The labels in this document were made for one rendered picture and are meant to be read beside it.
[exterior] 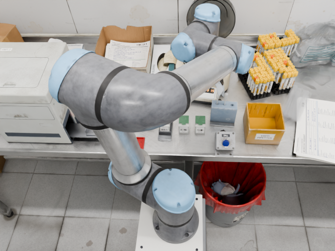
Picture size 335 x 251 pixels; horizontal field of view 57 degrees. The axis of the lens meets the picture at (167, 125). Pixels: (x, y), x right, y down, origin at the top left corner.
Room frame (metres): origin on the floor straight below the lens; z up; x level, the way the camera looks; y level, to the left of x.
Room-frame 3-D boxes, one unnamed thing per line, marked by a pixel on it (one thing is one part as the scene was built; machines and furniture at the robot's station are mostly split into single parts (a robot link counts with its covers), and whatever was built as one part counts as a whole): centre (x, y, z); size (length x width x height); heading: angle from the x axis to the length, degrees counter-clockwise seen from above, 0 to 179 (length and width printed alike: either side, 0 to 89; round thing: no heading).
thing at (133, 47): (1.12, 0.17, 0.95); 0.29 x 0.25 x 0.15; 173
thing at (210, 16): (0.79, -0.14, 1.34); 0.09 x 0.08 x 0.11; 144
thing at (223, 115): (0.78, -0.23, 0.93); 0.10 x 0.07 x 0.10; 78
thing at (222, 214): (0.75, -0.31, 0.22); 0.38 x 0.37 x 0.44; 83
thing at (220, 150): (0.66, -0.22, 0.92); 0.13 x 0.07 x 0.08; 173
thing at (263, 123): (0.71, -0.37, 0.93); 0.13 x 0.13 x 0.10; 82
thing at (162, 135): (0.74, 0.01, 0.89); 0.09 x 0.05 x 0.04; 171
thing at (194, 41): (0.70, -0.10, 1.35); 0.11 x 0.11 x 0.08; 54
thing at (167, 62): (1.08, -0.01, 0.92); 0.24 x 0.12 x 0.10; 173
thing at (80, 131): (0.75, 0.32, 0.92); 0.21 x 0.07 x 0.05; 83
